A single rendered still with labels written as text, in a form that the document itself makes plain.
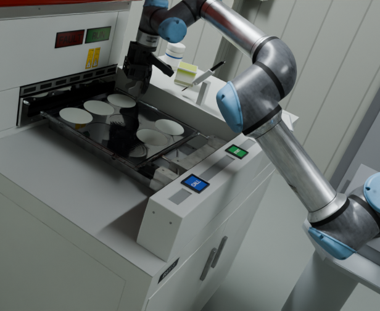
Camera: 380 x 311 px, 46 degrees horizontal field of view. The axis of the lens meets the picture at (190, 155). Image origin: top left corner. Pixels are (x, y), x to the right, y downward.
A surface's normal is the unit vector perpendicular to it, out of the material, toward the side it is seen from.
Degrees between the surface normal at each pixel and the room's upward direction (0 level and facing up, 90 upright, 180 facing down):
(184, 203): 0
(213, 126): 90
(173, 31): 90
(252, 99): 60
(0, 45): 90
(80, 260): 90
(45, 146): 0
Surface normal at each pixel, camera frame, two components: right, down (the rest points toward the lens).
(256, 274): 0.28, -0.83
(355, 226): 0.11, -0.15
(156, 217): -0.48, 0.31
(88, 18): 0.83, 0.46
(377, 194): -0.06, -0.41
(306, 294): -0.80, 0.08
